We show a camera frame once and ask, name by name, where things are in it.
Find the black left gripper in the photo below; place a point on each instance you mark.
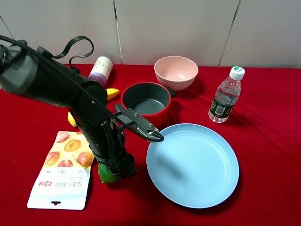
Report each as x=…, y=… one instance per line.
x=107, y=143

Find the green lime fruit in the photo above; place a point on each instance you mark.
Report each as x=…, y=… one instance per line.
x=106, y=176

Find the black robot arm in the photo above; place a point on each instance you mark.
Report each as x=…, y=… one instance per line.
x=25, y=75

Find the yellow toy banana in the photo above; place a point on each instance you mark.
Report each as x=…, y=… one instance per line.
x=112, y=93

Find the dried peach snack bag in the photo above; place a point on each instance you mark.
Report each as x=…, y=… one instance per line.
x=64, y=177

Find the purple garbage bag roll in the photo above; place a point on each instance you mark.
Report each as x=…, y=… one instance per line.
x=101, y=70

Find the light blue plate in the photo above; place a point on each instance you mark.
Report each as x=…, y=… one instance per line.
x=194, y=166

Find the pink bowl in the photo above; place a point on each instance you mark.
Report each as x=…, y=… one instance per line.
x=176, y=72

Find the clear water bottle green label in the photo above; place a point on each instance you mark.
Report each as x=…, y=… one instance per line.
x=226, y=95

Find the red tablecloth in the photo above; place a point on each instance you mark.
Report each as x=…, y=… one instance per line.
x=264, y=130

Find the red pot black handles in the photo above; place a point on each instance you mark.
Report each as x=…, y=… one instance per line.
x=148, y=99

